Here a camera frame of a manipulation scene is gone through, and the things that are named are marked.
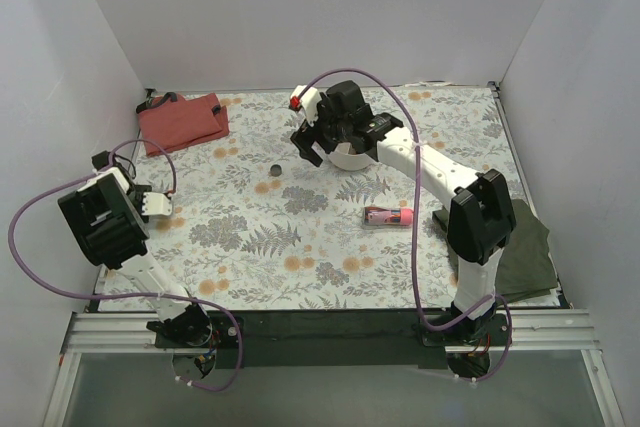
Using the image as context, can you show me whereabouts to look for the white divided round container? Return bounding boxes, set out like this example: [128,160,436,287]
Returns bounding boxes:
[328,142,374,172]

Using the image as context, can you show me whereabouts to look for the small dark round cap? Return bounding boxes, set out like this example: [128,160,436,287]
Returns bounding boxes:
[270,164,282,177]

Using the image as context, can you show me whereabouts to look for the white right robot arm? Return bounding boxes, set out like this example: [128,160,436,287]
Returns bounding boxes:
[289,81,516,345]

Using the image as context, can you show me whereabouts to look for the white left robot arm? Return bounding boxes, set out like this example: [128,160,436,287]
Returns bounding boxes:
[58,167,213,347]

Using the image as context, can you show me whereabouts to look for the red folded cloth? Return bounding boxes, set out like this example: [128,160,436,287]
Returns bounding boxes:
[136,92,230,157]

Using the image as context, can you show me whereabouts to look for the pink transparent pencil case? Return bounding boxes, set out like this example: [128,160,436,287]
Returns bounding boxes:
[363,206,414,227]

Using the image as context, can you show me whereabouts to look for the olive green folded cloth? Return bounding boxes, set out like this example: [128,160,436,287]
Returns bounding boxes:
[431,196,559,304]

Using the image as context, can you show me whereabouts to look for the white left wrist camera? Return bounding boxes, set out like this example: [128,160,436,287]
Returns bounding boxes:
[141,192,173,217]

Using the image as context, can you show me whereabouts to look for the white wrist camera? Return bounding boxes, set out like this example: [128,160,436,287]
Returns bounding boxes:
[141,192,173,217]
[289,85,322,126]

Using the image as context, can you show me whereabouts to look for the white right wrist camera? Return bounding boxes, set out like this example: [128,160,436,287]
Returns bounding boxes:
[289,85,322,126]

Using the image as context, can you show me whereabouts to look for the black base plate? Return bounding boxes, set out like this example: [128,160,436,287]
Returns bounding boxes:
[146,309,508,369]

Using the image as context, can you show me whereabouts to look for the aluminium front rail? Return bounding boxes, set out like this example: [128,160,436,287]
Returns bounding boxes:
[44,309,625,426]

